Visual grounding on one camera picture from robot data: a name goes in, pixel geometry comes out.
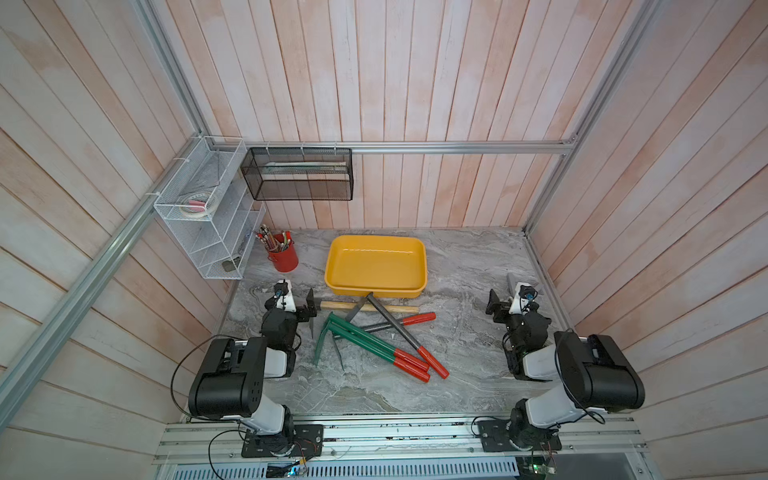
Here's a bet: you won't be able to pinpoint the grey speckled hoe red grip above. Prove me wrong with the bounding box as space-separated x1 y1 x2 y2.
345 293 450 379

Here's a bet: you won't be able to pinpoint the yellow plastic storage box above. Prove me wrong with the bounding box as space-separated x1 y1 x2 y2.
324 235 428 299

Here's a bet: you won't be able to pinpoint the green hoe red grip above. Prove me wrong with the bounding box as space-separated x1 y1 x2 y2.
328 313 429 381
321 320 431 383

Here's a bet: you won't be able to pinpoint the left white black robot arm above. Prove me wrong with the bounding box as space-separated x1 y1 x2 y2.
180 281 323 459

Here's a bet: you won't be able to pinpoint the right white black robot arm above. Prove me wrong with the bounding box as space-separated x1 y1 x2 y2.
477 282 645 451

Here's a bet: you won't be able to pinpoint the red metal pen bucket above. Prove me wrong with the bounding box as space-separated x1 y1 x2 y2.
267 241 299 273

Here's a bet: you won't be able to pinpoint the pens in red bucket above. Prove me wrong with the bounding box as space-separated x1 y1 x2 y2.
257 224 293 253

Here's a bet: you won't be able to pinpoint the tape roll on shelf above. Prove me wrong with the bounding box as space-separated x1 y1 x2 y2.
179 191 219 219

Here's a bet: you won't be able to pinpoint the wooden handle pick hammer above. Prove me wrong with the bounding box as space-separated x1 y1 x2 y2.
308 299 420 339

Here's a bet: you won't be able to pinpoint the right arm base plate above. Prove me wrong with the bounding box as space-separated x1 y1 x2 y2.
474 418 563 453

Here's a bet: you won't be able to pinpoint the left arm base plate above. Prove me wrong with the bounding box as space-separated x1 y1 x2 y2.
241 424 324 460

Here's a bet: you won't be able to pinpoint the black mesh wall basket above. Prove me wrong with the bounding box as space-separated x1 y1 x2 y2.
240 146 355 201

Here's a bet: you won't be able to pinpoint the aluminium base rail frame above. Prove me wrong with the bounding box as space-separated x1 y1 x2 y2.
152 413 661 479

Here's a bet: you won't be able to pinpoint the white wire mesh shelf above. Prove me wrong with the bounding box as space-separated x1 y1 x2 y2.
154 136 266 280

